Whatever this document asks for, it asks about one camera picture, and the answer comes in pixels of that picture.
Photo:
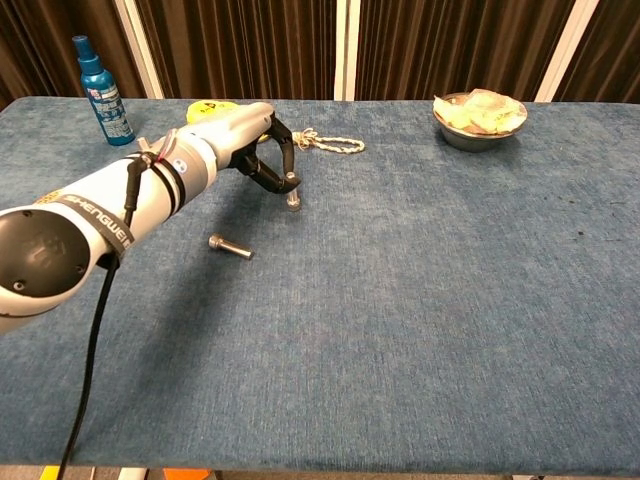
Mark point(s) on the left black-fingered white robot hand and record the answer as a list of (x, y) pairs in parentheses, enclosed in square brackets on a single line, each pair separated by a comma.
[(235, 127)]

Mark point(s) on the steel bolt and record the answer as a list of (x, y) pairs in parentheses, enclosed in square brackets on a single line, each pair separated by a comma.
[(293, 197), (231, 247)]

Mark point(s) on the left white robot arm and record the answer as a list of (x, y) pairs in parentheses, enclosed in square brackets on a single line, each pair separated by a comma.
[(90, 220)]

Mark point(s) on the yellow tape measure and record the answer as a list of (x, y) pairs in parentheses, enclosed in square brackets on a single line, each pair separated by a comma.
[(212, 109)]

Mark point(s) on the dark brown curtain panel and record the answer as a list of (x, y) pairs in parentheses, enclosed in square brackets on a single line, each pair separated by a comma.
[(450, 45), (35, 45), (240, 50), (610, 55)]

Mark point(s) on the blue spray bottle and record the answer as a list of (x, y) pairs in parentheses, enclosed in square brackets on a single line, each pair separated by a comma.
[(106, 105)]

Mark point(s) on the blue table cover cloth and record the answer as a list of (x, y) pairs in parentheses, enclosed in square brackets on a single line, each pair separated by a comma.
[(375, 300)]

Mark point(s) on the round metal bowl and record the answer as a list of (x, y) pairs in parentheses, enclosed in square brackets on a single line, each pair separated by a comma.
[(475, 140)]

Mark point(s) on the crumpled pale wrapper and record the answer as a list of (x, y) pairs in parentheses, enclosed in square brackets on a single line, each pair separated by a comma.
[(480, 115)]

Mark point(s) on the white partition frame post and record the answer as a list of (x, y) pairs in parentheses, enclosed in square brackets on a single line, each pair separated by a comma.
[(567, 50), (140, 50), (347, 50)]

